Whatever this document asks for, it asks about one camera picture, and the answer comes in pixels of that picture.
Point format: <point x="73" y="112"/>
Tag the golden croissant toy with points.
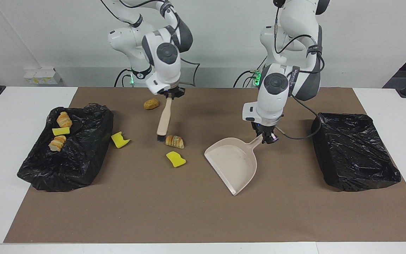
<point x="174" y="141"/>
<point x="57" y="143"/>

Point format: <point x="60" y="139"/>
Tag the pale flaky pastry piece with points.
<point x="64" y="120"/>

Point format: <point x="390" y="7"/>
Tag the beige plastic dustpan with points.
<point x="234" y="162"/>

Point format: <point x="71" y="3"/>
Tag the crumpled black bag bin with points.
<point x="79" y="162"/>

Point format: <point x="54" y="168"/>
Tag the brown table mat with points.
<point x="203" y="218"/>

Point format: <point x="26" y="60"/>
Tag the boxy black bag bin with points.
<point x="354" y="151"/>

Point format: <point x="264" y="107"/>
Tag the yellow sponge with green backing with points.
<point x="176" y="159"/>

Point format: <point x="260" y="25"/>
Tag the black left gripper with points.
<point x="265" y="127"/>

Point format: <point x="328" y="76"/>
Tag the beige hand brush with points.
<point x="164" y="120"/>

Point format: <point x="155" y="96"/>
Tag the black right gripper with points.
<point x="173" y="91"/>

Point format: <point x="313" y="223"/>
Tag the round brown bread roll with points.
<point x="151" y="104"/>

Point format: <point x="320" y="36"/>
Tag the white wall box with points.
<point x="42" y="77"/>

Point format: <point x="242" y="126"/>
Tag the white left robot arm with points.
<point x="273" y="95"/>

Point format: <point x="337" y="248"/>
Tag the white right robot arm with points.
<point x="167" y="67"/>

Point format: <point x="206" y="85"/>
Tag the notched yellow sponge piece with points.
<point x="119" y="141"/>

